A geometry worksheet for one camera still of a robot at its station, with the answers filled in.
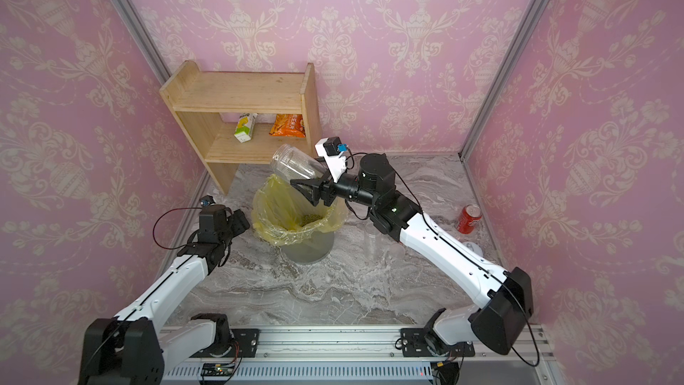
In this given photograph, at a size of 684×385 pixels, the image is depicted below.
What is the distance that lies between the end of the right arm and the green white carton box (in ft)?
1.51

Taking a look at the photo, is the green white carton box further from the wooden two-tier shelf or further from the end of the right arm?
the end of the right arm

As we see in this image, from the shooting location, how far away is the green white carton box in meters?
0.96

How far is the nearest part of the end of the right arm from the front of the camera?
557 millimetres
